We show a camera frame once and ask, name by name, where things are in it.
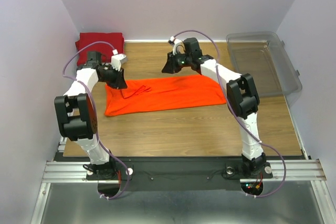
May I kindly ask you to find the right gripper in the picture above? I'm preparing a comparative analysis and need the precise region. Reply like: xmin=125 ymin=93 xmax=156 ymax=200
xmin=161 ymin=50 xmax=192 ymax=74

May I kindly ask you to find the orange t shirt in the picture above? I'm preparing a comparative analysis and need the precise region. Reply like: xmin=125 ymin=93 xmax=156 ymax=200
xmin=104 ymin=75 xmax=226 ymax=116

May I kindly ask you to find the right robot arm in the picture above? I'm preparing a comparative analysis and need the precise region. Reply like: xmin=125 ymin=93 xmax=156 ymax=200
xmin=162 ymin=37 xmax=266 ymax=177

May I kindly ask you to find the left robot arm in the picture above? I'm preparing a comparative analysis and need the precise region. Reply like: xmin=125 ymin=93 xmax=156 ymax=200
xmin=54 ymin=50 xmax=127 ymax=180

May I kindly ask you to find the folded red t shirt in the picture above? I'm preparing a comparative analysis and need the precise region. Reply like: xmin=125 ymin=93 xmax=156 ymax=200
xmin=75 ymin=33 xmax=124 ymax=66

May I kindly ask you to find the clear plastic bin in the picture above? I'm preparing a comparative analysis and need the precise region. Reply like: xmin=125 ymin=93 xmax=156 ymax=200
xmin=226 ymin=31 xmax=302 ymax=106

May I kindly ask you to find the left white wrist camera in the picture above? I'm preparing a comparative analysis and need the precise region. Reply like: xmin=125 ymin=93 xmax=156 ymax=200
xmin=111 ymin=54 xmax=128 ymax=71

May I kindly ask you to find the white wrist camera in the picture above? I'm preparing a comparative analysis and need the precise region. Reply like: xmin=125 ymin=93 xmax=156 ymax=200
xmin=111 ymin=54 xmax=128 ymax=71
xmin=168 ymin=36 xmax=185 ymax=55

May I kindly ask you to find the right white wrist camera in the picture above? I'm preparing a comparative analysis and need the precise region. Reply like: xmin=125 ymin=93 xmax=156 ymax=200
xmin=168 ymin=36 xmax=185 ymax=55

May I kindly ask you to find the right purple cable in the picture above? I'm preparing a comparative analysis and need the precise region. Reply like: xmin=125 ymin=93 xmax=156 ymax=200
xmin=169 ymin=29 xmax=287 ymax=199

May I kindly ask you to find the purple cable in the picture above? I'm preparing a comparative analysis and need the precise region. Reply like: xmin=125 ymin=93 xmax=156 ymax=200
xmin=62 ymin=40 xmax=132 ymax=201
xmin=169 ymin=29 xmax=287 ymax=199

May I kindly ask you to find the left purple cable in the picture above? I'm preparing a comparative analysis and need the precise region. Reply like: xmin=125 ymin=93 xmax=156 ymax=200
xmin=62 ymin=40 xmax=132 ymax=201

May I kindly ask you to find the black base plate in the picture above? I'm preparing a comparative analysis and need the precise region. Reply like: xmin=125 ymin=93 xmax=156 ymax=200
xmin=86 ymin=155 xmax=274 ymax=193

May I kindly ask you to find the aluminium rail frame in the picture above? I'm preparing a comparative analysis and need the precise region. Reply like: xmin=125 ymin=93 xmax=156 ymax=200
xmin=30 ymin=39 xmax=336 ymax=224

